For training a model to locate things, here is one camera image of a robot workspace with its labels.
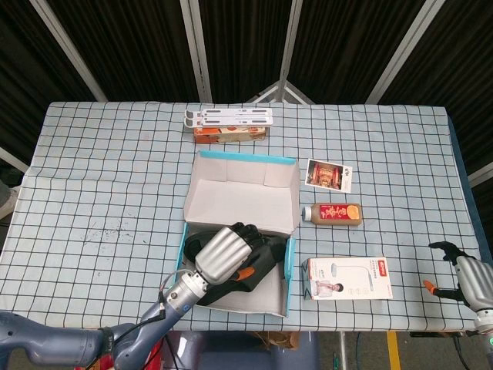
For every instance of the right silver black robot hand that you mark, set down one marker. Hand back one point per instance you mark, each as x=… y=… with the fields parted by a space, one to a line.
x=475 y=281

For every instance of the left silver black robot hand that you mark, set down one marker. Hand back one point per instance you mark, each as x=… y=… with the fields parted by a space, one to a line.
x=221 y=254

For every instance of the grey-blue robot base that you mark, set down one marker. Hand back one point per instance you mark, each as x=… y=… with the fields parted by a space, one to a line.
x=239 y=354

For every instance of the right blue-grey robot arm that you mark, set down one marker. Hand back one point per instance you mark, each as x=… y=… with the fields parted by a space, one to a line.
x=485 y=335

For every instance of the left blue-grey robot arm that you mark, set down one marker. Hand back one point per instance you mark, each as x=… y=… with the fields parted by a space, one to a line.
x=58 y=341

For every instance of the light blue cardboard shoe box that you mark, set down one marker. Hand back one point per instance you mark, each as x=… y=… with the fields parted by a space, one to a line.
x=242 y=200

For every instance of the orange box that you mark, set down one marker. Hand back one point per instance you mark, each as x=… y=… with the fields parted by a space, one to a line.
x=231 y=135

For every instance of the white desk lamp product box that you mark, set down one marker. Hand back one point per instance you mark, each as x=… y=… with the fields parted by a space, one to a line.
x=346 y=279

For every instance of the brown paper bag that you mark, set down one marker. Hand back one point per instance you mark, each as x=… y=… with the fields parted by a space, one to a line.
x=277 y=339

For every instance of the brown juice bottle red label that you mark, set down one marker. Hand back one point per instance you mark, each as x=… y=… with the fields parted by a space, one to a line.
x=335 y=214

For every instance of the temple photo postcard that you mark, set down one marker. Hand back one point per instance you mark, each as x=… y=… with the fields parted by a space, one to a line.
x=329 y=175

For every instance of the white folding laptop stand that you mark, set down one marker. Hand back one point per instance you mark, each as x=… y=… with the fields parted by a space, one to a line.
x=231 y=115

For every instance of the blue checkered tablecloth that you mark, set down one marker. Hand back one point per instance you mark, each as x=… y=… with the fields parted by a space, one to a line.
x=404 y=154

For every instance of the white triangular frame brace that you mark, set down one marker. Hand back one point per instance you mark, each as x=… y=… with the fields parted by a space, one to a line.
x=269 y=94

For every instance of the white metal frame post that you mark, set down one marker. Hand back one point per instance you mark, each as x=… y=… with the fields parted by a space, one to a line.
x=196 y=50
x=69 y=50
x=404 y=54
x=292 y=42

